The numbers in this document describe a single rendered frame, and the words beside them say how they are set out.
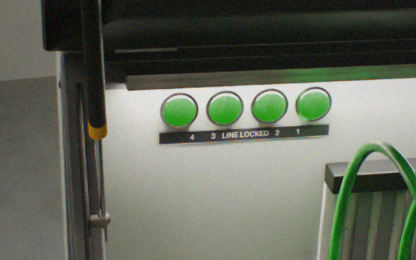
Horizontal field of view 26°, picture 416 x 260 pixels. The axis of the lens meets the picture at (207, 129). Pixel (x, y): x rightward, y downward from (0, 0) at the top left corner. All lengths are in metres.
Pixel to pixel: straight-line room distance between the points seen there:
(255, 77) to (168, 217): 0.24
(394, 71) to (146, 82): 0.32
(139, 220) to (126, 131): 0.14
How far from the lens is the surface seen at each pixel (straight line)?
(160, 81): 1.10
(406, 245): 1.19
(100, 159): 0.95
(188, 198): 1.22
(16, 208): 3.72
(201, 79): 1.11
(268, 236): 1.27
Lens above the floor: 1.85
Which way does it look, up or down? 25 degrees down
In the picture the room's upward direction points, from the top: 2 degrees clockwise
